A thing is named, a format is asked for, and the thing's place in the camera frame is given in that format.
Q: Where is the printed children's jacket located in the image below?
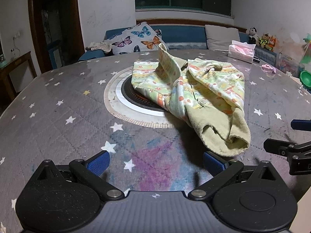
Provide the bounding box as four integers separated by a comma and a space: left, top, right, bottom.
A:
131, 43, 251, 157

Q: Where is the yellow green plush toy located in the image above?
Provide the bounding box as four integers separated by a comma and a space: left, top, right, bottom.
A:
257, 33, 269, 48

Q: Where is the orange fox plush toy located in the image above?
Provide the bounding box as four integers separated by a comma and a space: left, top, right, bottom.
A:
267, 36, 278, 51

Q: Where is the round black induction hotplate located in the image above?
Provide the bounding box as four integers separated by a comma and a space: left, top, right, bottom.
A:
104, 67, 181, 129

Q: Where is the green plastic toy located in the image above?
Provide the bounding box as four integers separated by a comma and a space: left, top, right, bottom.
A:
299, 70, 311, 89

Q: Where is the crumpled cream cloth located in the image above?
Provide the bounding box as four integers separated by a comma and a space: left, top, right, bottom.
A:
87, 41, 113, 53

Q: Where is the wooden side table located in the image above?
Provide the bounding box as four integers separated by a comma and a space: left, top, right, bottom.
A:
0, 51, 37, 102

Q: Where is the blue sofa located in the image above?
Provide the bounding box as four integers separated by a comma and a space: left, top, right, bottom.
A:
78, 24, 277, 63

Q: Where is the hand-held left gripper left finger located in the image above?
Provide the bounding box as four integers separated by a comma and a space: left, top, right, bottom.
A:
36, 150, 124, 201

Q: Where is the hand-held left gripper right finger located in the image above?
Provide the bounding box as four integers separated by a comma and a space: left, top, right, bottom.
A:
188, 151, 280, 199

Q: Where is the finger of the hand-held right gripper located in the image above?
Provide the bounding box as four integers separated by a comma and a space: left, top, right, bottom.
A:
291, 119, 311, 131
263, 138, 311, 176

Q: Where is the small pink cloth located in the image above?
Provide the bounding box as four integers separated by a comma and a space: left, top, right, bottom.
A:
261, 64, 277, 74

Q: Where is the pink tissue pack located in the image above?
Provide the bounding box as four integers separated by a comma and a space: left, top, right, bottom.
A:
228, 40, 256, 64

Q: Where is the butterfly print pillow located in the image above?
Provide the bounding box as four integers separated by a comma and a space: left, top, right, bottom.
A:
104, 22, 168, 55

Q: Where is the clear plastic storage box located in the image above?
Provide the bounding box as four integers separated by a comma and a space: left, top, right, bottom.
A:
276, 52, 305, 77

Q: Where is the panda plush toy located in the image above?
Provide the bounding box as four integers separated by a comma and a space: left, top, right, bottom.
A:
246, 27, 258, 45

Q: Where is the brown wooden door frame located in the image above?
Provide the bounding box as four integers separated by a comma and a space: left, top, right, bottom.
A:
27, 0, 85, 74

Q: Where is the grey cushion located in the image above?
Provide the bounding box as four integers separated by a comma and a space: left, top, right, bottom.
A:
205, 25, 241, 50

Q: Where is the grey star tablecloth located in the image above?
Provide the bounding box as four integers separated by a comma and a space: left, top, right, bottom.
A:
0, 49, 311, 233

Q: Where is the colourful pinwheel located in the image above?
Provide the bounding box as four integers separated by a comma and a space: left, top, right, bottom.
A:
302, 34, 311, 55

